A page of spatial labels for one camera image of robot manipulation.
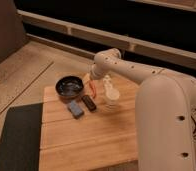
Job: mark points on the brown cabinet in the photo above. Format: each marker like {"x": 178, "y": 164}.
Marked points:
{"x": 12, "y": 32}

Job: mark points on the dark brown rectangular block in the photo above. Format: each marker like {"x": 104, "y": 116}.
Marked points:
{"x": 89, "y": 103}

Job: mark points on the clear plastic cup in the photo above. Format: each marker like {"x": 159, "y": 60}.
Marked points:
{"x": 111, "y": 102}

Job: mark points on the wooden table board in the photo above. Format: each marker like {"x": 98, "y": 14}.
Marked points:
{"x": 98, "y": 139}

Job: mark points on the dark grey floor mat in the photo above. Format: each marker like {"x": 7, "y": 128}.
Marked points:
{"x": 20, "y": 138}

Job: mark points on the orange red pepper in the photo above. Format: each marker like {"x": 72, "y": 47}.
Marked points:
{"x": 89, "y": 83}

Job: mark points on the blue sponge block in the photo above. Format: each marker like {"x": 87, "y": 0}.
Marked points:
{"x": 75, "y": 109}

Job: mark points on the dark ceramic bowl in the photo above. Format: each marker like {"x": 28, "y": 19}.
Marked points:
{"x": 69, "y": 87}

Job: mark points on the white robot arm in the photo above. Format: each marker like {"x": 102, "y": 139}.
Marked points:
{"x": 163, "y": 107}

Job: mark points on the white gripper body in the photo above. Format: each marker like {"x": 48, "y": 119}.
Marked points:
{"x": 110, "y": 91}

